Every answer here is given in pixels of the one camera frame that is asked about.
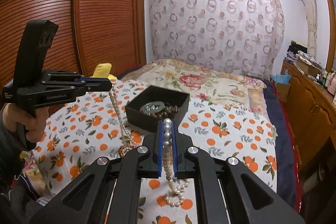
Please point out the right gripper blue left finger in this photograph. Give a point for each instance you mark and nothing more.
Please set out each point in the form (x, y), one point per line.
(107, 191)

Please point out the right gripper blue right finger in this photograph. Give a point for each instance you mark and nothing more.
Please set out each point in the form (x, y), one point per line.
(227, 191)

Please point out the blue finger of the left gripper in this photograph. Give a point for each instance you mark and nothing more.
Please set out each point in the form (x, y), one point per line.
(94, 87)
(92, 80)

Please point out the green jade bangle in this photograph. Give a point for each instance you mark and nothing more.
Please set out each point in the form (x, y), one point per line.
(152, 107)

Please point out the black jewelry box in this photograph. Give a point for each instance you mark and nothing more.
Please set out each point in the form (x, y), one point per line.
(176, 106)

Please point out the person's left hand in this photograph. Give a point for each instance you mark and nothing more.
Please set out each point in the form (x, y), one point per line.
(35, 125)

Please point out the yellow plush toy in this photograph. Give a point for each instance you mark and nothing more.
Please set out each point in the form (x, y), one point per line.
(103, 71)

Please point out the navy bed sheet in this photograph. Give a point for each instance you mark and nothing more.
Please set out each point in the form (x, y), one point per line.
(286, 185)

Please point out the brown louvered wardrobe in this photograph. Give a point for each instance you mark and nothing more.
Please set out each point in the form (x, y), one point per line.
(90, 32)

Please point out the floral bed quilt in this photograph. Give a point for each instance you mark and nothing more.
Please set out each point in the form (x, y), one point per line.
(208, 85)

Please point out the wooden sideboard cabinet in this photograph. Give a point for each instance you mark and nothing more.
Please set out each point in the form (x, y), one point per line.
(311, 114)

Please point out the blue gift bag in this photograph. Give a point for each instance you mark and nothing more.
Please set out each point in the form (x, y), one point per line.
(281, 79)

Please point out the pink thermos jug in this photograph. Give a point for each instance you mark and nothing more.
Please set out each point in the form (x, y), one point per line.
(332, 84)

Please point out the pink circle pattern curtain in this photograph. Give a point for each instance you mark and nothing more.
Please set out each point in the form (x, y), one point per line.
(232, 36)

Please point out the stack of folded clothes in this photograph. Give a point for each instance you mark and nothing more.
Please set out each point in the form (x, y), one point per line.
(293, 49)

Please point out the tied beige side curtain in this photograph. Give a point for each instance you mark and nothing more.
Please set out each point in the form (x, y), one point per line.
(311, 15)

